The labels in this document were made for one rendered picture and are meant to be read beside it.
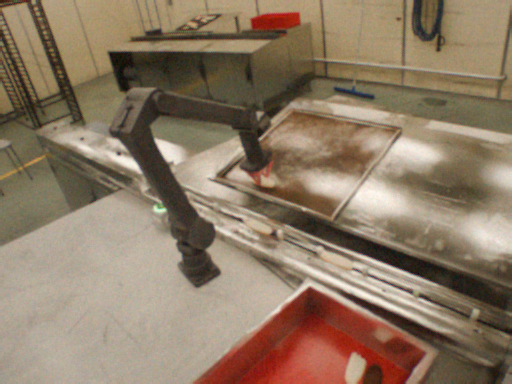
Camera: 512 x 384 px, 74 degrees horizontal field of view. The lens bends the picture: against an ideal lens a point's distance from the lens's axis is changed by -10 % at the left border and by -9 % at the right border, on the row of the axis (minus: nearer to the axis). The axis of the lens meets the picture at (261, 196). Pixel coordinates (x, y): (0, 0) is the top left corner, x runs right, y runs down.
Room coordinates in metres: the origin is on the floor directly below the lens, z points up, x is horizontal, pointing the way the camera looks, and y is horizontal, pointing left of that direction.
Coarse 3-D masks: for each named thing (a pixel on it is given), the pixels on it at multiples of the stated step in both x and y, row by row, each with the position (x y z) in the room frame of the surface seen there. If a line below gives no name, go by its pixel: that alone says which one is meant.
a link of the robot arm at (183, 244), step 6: (180, 228) 0.81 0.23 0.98; (180, 234) 0.80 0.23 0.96; (186, 234) 0.79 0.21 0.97; (180, 240) 0.80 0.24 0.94; (186, 240) 0.79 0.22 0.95; (180, 246) 0.79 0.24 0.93; (186, 246) 0.78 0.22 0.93; (192, 246) 0.78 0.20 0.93; (180, 252) 0.80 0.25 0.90; (186, 252) 0.78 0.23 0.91; (192, 252) 0.77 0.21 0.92
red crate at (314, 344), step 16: (304, 320) 0.56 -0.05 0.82; (320, 320) 0.56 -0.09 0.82; (288, 336) 0.53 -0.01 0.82; (304, 336) 0.52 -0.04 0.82; (320, 336) 0.51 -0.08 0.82; (336, 336) 0.50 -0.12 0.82; (272, 352) 0.49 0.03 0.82; (288, 352) 0.48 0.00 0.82; (304, 352) 0.48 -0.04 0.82; (320, 352) 0.47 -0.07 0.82; (336, 352) 0.46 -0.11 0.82; (352, 352) 0.45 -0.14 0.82; (368, 352) 0.45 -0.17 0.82; (256, 368) 0.46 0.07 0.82; (272, 368) 0.45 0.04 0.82; (288, 368) 0.44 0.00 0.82; (304, 368) 0.44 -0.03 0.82; (320, 368) 0.43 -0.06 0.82; (336, 368) 0.42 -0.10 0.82; (384, 368) 0.40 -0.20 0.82; (400, 368) 0.39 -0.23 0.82
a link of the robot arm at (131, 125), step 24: (144, 96) 0.77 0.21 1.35; (120, 120) 0.75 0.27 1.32; (144, 120) 0.74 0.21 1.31; (144, 144) 0.74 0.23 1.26; (144, 168) 0.74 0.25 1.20; (168, 168) 0.78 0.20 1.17; (168, 192) 0.76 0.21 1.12; (168, 216) 0.83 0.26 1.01; (192, 216) 0.79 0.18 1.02; (192, 240) 0.77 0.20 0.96
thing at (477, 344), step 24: (144, 192) 1.24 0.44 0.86; (216, 216) 1.00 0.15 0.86; (240, 240) 0.86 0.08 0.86; (264, 240) 0.84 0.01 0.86; (288, 264) 0.73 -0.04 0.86; (312, 264) 0.71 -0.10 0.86; (336, 288) 0.62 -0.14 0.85; (360, 288) 0.60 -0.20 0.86; (384, 312) 0.53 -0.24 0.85; (408, 312) 0.50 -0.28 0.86; (432, 312) 0.49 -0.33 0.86; (432, 336) 0.44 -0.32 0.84; (456, 336) 0.42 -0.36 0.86; (480, 336) 0.40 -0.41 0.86; (480, 360) 0.37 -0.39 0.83
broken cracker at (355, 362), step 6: (354, 354) 0.44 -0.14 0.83; (354, 360) 0.43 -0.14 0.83; (360, 360) 0.43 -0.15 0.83; (348, 366) 0.42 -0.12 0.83; (354, 366) 0.41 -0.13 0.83; (360, 366) 0.41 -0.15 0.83; (348, 372) 0.40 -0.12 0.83; (354, 372) 0.40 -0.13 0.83; (360, 372) 0.40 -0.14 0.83; (348, 378) 0.39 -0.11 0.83; (354, 378) 0.39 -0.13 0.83; (360, 378) 0.39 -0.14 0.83
